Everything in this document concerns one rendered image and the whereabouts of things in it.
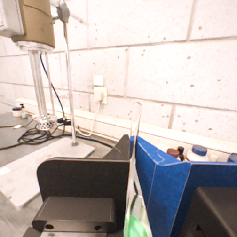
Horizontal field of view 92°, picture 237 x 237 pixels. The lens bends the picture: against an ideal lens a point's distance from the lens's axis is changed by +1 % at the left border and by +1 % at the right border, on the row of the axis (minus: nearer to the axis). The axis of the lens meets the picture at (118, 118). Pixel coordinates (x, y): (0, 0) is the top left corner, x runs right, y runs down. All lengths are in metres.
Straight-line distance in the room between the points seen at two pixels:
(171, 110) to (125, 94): 0.22
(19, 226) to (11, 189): 0.11
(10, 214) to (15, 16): 0.45
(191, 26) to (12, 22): 0.51
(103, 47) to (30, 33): 0.34
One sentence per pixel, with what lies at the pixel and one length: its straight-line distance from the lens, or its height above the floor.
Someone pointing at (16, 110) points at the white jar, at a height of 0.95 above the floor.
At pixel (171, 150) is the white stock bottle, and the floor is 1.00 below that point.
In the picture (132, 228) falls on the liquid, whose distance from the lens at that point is 0.21.
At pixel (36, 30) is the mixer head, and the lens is 0.41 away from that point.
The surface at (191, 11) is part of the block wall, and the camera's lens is 0.57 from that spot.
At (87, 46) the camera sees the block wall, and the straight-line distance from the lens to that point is 0.72.
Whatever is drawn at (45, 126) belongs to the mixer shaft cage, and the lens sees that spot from 0.45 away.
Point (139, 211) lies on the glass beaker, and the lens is 0.20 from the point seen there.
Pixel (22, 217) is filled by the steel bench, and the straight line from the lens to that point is 0.41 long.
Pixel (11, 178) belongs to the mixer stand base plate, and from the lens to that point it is 0.51.
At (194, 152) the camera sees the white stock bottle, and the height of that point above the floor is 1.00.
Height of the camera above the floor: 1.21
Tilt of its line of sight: 19 degrees down
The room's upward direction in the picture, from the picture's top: 3 degrees clockwise
